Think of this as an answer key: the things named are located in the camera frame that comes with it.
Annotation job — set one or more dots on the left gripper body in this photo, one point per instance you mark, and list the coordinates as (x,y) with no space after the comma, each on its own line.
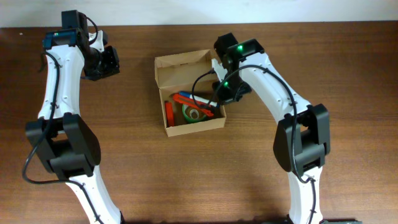
(100,64)

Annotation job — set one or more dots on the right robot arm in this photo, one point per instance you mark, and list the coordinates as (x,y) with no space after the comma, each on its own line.
(302,138)

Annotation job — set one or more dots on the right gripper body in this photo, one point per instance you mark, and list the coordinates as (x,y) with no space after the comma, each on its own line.
(232,88)

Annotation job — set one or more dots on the brown cardboard box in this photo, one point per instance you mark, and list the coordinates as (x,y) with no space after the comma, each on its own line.
(179,72)

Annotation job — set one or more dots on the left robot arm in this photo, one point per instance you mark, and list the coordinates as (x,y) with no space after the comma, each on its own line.
(64,149)

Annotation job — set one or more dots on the orange stapler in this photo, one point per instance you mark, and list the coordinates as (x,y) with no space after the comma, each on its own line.
(169,114)

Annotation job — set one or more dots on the orange utility knife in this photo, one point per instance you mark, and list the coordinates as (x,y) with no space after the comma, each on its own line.
(206,109)

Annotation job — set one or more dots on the green tape roll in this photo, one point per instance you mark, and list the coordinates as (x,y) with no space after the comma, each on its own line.
(193,115)

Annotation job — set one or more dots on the blue white marker pen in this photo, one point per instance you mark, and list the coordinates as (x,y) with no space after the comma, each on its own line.
(198,99)

